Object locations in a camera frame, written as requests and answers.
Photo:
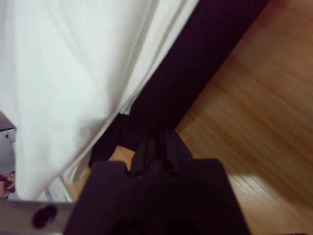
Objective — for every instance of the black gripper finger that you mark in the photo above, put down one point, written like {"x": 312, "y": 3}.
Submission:
{"x": 174, "y": 151}
{"x": 144, "y": 156}

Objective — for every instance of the black garment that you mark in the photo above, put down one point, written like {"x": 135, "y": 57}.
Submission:
{"x": 183, "y": 73}

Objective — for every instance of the white t-shirt with black logo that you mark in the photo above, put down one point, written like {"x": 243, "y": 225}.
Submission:
{"x": 61, "y": 85}

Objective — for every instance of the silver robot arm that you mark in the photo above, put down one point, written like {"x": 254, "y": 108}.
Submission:
{"x": 29, "y": 215}

